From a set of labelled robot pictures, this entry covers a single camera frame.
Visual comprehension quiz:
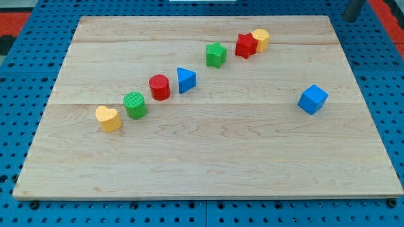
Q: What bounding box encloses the red star block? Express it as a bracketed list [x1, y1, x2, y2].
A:
[235, 33, 258, 59]

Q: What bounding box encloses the blue triangle block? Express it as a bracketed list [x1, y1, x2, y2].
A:
[177, 67, 196, 94]

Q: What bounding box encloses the yellow hexagon block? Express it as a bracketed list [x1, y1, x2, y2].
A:
[252, 29, 270, 52]

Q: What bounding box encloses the green cylinder block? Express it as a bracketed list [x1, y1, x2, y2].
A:
[123, 91, 147, 119]

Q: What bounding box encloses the red cylinder block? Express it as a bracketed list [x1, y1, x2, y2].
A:
[149, 74, 170, 101]

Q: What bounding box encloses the wooden board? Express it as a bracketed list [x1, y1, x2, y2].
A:
[13, 16, 403, 201]

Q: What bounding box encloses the blue cube block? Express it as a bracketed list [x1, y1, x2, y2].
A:
[298, 84, 328, 115]

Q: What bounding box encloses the yellow heart block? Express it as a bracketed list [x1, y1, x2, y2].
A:
[95, 106, 122, 132]

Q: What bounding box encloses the green star block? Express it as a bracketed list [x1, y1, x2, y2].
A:
[206, 42, 227, 69]

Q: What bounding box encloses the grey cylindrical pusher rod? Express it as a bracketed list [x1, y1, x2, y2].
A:
[342, 0, 365, 23]

